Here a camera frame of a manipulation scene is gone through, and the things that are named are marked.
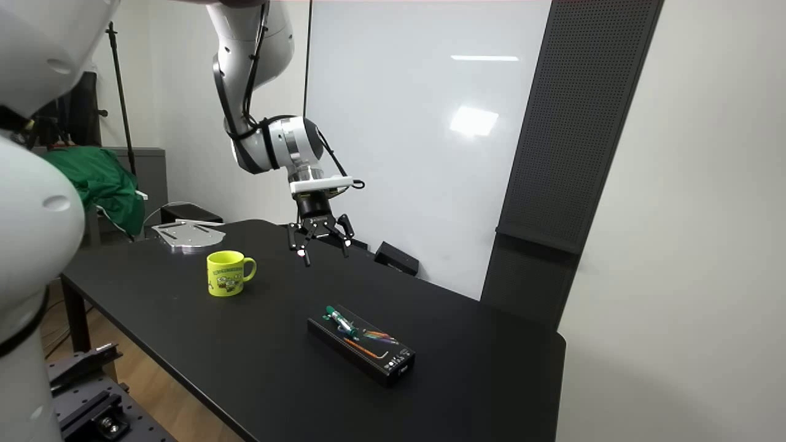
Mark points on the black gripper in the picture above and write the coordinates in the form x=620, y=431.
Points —
x=318, y=215

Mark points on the green marker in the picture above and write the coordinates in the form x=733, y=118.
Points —
x=337, y=314

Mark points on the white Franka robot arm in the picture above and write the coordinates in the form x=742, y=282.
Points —
x=41, y=221

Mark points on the black printed box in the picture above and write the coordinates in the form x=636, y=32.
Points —
x=360, y=347

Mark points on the small black device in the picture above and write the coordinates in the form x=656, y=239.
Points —
x=397, y=259

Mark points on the yellow mug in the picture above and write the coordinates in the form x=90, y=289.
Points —
x=225, y=276

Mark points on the white slicer tool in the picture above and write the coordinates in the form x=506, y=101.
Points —
x=193, y=237

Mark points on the green cloth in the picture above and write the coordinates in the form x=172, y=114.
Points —
x=95, y=184

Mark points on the black tripod pole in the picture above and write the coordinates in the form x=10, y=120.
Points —
x=122, y=99

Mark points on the black pillar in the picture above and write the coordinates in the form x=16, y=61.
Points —
x=565, y=163

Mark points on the black desk leg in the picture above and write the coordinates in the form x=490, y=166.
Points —
x=76, y=320

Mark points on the black perforated mounting table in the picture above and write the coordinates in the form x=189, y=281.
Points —
x=100, y=402

